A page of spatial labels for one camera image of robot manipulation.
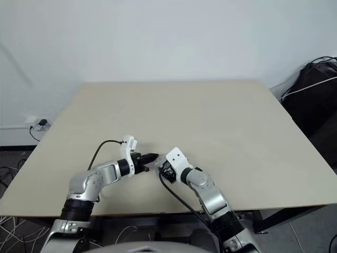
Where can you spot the black table frame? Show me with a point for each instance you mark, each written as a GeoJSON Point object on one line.
{"type": "Point", "coordinates": [260, 221]}

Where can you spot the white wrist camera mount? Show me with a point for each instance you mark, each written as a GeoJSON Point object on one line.
{"type": "Point", "coordinates": [127, 150]}
{"type": "Point", "coordinates": [176, 158]}

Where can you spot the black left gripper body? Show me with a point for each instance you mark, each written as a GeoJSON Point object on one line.
{"type": "Point", "coordinates": [137, 163]}

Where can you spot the dark brown seat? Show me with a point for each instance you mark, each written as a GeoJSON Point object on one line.
{"type": "Point", "coordinates": [326, 142]}

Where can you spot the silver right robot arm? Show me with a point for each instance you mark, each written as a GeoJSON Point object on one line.
{"type": "Point", "coordinates": [210, 197]}

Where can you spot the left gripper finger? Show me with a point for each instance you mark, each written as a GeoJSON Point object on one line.
{"type": "Point", "coordinates": [149, 158]}
{"type": "Point", "coordinates": [146, 169]}

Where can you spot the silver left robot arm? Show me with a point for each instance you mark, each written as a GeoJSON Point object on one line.
{"type": "Point", "coordinates": [89, 182]}

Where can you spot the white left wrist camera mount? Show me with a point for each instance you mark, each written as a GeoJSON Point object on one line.
{"type": "Point", "coordinates": [127, 150]}

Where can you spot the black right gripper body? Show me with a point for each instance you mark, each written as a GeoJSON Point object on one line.
{"type": "Point", "coordinates": [169, 172]}

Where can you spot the white wall socket strip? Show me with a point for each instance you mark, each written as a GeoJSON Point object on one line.
{"type": "Point", "coordinates": [31, 119]}

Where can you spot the black power adapter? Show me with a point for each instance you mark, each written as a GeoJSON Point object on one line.
{"type": "Point", "coordinates": [42, 122]}

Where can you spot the black bag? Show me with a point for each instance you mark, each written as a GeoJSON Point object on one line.
{"type": "Point", "coordinates": [316, 105]}

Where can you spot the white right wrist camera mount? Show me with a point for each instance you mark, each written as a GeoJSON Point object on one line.
{"type": "Point", "coordinates": [176, 158]}

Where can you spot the silver robot torso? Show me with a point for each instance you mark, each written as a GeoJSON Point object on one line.
{"type": "Point", "coordinates": [147, 247]}

